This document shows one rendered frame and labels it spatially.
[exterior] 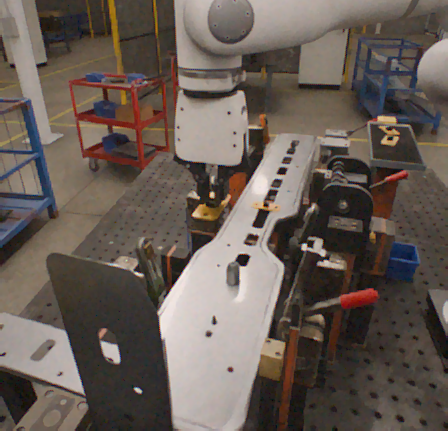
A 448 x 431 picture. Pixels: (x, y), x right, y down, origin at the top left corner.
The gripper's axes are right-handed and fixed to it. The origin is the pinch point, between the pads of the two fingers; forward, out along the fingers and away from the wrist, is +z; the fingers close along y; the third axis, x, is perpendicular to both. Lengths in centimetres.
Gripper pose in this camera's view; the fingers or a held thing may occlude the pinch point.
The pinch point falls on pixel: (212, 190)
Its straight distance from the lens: 57.5
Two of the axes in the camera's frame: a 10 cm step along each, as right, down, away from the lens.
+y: -9.5, -1.4, 2.7
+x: -3.0, 4.5, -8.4
